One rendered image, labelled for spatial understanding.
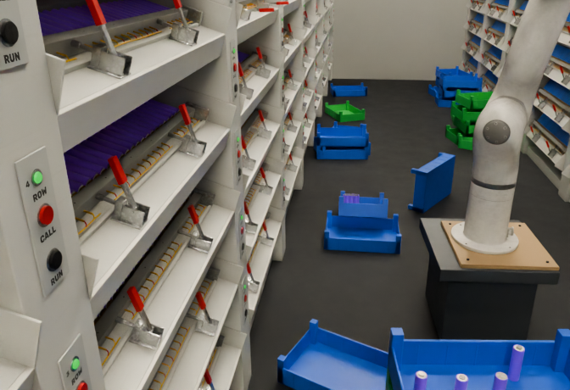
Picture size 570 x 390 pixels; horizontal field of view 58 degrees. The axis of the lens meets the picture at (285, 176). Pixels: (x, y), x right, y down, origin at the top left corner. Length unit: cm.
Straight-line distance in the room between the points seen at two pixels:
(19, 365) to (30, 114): 21
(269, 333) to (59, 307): 120
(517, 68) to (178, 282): 100
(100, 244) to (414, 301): 136
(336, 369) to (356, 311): 28
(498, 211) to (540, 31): 49
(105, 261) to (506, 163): 113
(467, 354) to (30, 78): 81
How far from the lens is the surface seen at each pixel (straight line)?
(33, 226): 47
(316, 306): 178
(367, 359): 158
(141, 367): 76
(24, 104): 45
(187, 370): 102
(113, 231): 67
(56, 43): 62
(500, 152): 145
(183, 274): 93
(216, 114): 108
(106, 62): 63
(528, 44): 144
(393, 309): 180
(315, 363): 157
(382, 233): 224
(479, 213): 157
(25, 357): 50
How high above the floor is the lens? 105
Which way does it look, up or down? 22 degrees down
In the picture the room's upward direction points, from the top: 1 degrees counter-clockwise
